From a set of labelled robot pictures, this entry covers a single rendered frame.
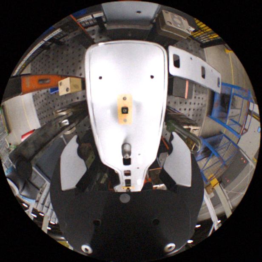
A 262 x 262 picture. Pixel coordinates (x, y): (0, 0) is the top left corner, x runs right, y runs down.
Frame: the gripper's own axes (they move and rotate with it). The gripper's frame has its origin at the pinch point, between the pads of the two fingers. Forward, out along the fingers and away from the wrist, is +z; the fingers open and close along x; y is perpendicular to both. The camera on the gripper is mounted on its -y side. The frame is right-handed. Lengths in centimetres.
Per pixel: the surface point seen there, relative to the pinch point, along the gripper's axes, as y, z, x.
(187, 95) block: -4.7, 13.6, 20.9
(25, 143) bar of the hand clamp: -2.0, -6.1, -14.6
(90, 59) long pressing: -14.3, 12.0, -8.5
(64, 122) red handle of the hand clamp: -0.1, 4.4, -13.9
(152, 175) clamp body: 38.4, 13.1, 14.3
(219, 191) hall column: 452, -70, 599
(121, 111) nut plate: 0.8, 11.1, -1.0
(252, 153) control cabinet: 153, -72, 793
